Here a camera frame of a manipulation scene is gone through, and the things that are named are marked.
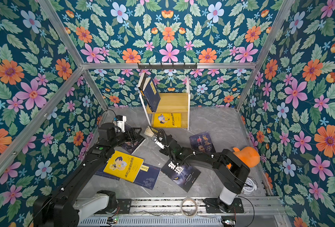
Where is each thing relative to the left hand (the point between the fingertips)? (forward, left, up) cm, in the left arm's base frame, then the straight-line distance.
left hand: (139, 126), depth 77 cm
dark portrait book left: (0, +10, -24) cm, 26 cm away
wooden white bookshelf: (+14, -19, -4) cm, 24 cm away
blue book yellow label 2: (+5, -7, -11) cm, 14 cm away
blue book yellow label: (+21, -6, +4) cm, 22 cm away
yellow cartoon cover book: (-13, +13, -23) cm, 29 cm away
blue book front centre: (-20, -2, -23) cm, 31 cm away
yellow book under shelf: (+20, -16, -20) cm, 32 cm away
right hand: (-1, -13, -12) cm, 18 cm away
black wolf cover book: (-22, -24, -23) cm, 39 cm away
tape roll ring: (-41, -25, -23) cm, 53 cm away
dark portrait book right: (+1, -39, -23) cm, 46 cm away
